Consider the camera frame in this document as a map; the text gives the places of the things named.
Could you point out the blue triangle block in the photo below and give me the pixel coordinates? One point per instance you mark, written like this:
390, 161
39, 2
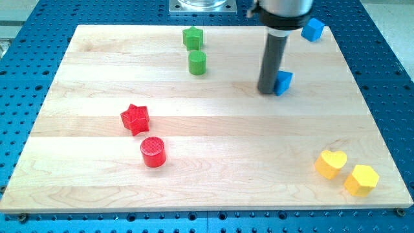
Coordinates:
282, 82

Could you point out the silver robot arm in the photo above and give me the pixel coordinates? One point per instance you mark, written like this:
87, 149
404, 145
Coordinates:
281, 17

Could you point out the wooden board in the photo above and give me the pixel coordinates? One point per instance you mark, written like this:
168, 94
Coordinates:
227, 146

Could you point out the green cylinder block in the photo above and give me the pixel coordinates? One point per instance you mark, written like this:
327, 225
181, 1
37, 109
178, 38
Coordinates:
197, 62

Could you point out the red cylinder block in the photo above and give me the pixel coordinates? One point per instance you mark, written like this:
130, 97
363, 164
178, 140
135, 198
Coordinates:
153, 152

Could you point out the red star block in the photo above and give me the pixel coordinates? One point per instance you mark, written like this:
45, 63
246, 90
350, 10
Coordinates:
136, 119

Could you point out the green star block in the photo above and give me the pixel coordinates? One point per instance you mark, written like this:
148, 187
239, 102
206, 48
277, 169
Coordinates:
193, 38

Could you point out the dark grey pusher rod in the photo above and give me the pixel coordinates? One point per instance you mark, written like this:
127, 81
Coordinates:
273, 53

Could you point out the yellow heart block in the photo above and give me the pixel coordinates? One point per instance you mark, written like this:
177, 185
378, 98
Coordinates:
330, 163

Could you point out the blue cube block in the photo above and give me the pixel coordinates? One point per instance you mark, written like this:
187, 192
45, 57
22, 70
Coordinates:
312, 31

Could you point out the yellow hexagon block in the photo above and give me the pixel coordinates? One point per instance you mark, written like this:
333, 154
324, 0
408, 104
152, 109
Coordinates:
361, 181

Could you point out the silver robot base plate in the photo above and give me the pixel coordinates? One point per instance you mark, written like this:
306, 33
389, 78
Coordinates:
201, 6

